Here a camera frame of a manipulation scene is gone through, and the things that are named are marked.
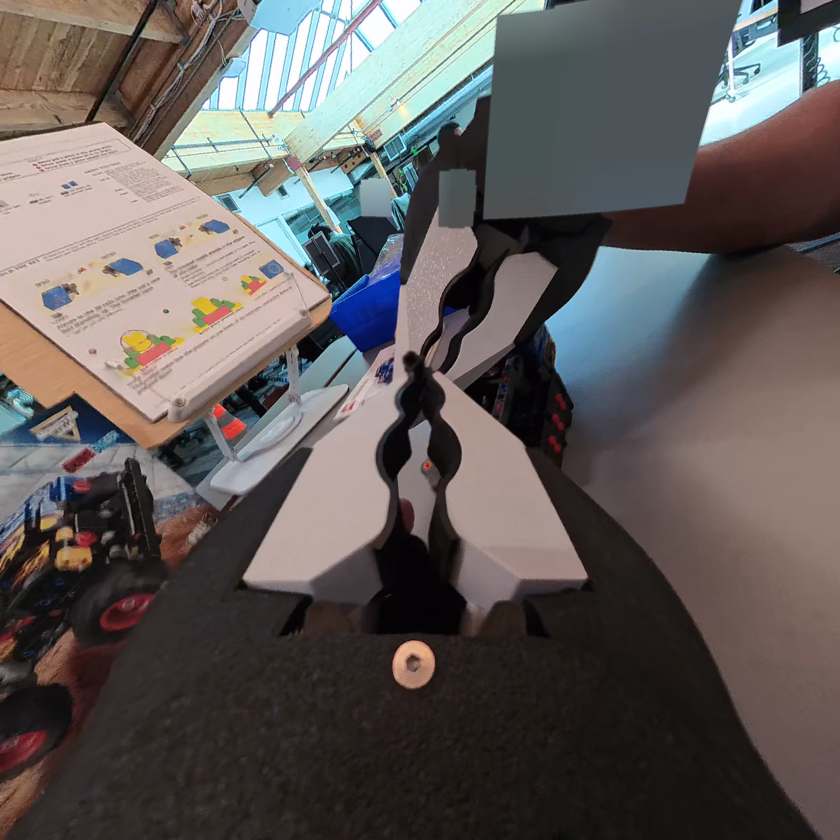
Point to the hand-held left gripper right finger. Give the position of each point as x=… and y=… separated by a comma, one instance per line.
x=505, y=518

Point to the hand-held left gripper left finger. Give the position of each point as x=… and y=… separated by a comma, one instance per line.
x=315, y=518

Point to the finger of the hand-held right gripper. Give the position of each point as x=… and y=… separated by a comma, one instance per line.
x=426, y=289
x=512, y=308

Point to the black lego pin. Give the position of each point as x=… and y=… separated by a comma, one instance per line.
x=412, y=361

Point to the black lego truck chassis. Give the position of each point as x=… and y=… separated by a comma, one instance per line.
x=525, y=394

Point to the small dark lego assembly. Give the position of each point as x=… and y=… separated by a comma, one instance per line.
x=428, y=467

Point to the person's right forearm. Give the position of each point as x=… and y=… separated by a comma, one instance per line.
x=754, y=197

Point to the lego instruction booklet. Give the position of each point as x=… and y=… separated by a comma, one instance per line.
x=367, y=387

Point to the monster truck lego box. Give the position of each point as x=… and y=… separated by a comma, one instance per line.
x=65, y=558

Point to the clear plastic bag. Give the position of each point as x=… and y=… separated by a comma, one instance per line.
x=387, y=259

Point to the black monitor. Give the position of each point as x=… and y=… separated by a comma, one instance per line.
x=371, y=233

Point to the blue storage bin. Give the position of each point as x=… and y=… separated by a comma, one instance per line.
x=367, y=315

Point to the orange traffic cone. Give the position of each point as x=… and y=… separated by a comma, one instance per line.
x=229, y=421

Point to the instruction sheet on stand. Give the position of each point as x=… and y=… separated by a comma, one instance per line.
x=65, y=387

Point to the printed instruction sheet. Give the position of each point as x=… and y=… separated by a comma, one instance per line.
x=131, y=262

